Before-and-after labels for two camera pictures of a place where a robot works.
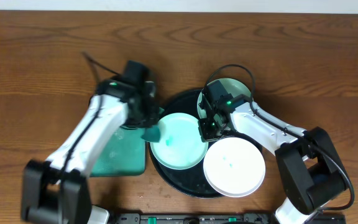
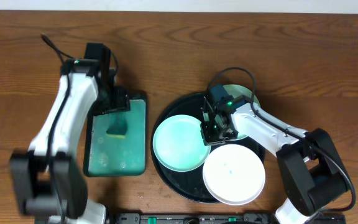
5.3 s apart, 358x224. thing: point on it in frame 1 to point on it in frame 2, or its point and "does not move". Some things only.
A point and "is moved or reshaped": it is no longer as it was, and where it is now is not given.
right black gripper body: x=208 y=130 does not move
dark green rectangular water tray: x=123 y=154 does not move
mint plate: x=181 y=146 does not move
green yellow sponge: x=152 y=134 is moved or reshaped
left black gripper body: x=150 y=115 to x=113 y=106
